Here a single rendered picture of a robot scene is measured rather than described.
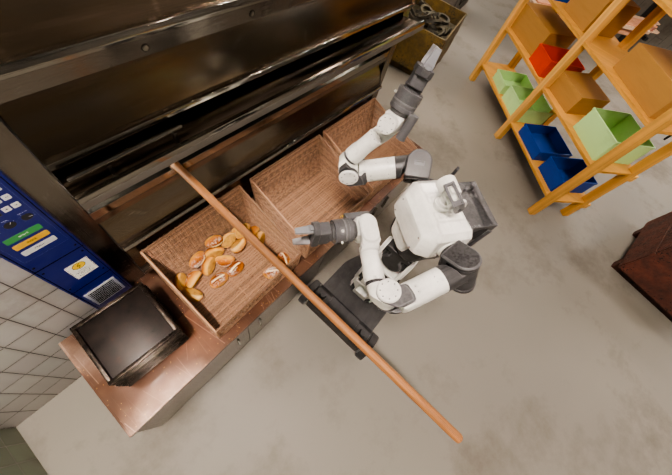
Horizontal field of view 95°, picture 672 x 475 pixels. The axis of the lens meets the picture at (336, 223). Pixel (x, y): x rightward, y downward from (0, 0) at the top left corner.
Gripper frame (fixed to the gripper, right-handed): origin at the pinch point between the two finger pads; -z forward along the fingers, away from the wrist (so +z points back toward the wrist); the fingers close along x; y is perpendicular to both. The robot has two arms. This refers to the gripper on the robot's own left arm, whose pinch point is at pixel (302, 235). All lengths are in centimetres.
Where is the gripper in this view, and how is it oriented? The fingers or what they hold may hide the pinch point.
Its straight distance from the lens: 106.9
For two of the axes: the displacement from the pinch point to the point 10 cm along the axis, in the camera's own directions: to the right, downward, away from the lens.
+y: -2.3, -8.7, 4.3
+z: 9.5, -1.1, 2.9
